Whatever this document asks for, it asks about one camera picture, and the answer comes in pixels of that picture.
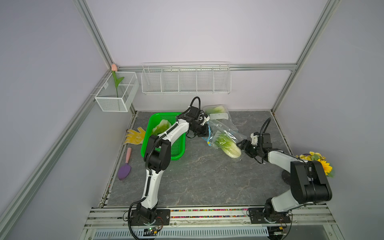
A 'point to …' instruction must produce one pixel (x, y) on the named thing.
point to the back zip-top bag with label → (218, 114)
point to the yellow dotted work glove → (134, 137)
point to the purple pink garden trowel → (124, 170)
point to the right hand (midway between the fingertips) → (239, 145)
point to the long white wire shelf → (210, 77)
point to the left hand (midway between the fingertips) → (212, 135)
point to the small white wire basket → (107, 96)
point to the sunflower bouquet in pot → (316, 156)
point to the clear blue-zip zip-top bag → (215, 130)
